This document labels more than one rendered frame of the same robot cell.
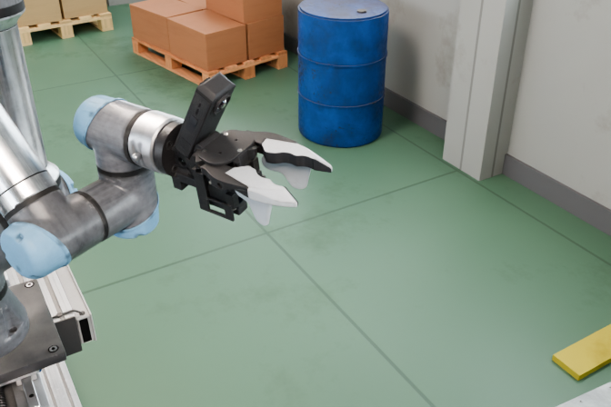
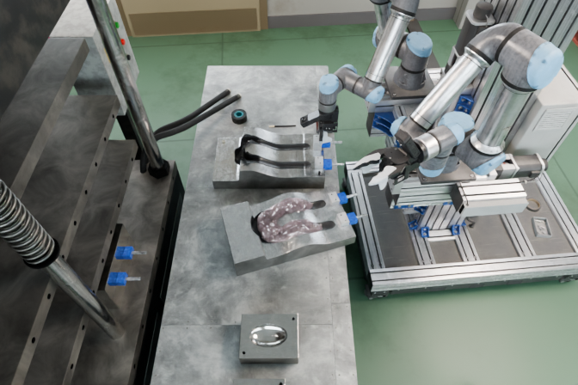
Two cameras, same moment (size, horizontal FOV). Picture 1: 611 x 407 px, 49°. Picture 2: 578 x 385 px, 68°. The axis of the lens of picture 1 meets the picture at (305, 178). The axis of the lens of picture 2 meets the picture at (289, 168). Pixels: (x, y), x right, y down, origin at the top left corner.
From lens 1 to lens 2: 1.22 m
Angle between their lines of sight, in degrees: 81
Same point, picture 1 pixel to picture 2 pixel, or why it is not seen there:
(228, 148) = (393, 155)
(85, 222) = not seen: hidden behind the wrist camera
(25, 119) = (491, 123)
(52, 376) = (535, 262)
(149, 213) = (423, 167)
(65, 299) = (476, 198)
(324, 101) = not seen: outside the picture
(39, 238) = (396, 124)
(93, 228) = not seen: hidden behind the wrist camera
